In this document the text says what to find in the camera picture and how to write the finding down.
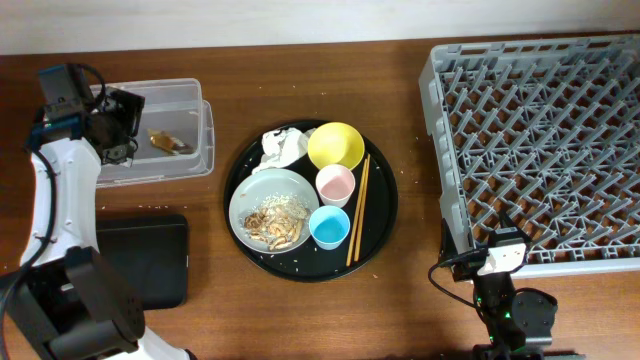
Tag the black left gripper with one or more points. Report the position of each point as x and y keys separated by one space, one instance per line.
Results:
x=131 y=105

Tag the white paper napkin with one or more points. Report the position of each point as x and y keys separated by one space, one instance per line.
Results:
x=283 y=147

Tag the yellow bowl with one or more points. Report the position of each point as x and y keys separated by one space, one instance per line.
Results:
x=336 y=143

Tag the pink cup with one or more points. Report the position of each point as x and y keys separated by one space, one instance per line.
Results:
x=335 y=184

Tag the light blue cup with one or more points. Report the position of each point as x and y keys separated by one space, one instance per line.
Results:
x=329 y=226

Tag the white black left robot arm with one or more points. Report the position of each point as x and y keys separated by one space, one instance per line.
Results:
x=65 y=298

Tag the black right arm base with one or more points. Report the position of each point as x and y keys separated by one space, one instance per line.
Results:
x=520 y=328

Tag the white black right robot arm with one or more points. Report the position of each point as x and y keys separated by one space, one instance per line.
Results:
x=490 y=268

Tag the clear plastic waste bin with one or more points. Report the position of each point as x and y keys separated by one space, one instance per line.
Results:
x=176 y=107

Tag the grey dishwasher rack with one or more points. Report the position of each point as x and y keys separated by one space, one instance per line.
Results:
x=546 y=131

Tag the gold candy wrapper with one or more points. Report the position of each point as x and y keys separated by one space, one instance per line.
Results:
x=169 y=143

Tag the black rectangular tray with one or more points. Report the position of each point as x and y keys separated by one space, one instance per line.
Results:
x=152 y=253

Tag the grey plate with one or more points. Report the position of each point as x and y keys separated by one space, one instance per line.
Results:
x=255 y=189

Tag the food scraps on plate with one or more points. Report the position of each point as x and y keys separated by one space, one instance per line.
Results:
x=277 y=222

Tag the round black serving tray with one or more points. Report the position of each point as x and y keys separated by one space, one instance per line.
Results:
x=308 y=263

